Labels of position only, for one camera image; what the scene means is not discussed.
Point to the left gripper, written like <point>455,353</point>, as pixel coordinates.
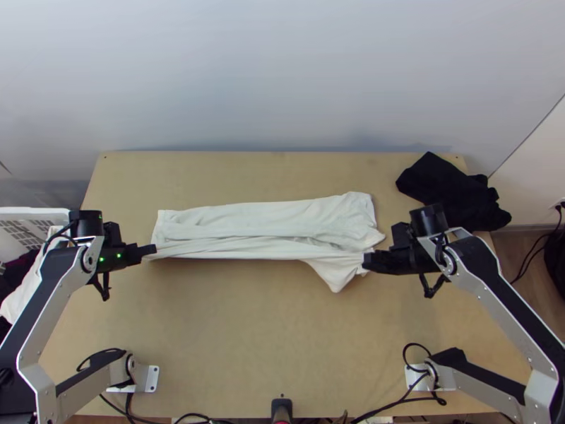
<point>117,258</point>

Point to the white laundry basket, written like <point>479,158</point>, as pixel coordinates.
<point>26,216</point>

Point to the white wall socket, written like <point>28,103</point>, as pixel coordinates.
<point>559,206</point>

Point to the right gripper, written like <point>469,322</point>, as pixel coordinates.
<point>401,261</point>

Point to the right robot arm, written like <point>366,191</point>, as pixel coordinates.
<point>485,274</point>

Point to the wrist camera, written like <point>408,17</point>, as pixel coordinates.
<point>401,235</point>
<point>114,234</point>

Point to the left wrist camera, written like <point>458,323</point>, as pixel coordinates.
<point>114,234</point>

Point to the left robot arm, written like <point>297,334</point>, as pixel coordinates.
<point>48,282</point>

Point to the dark garment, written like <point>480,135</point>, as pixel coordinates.
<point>441,185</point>

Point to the white t-shirt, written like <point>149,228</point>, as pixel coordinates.
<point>265,221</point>

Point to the heap of clothes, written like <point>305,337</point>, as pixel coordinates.
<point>26,282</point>

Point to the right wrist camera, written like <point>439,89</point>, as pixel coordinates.
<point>401,235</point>

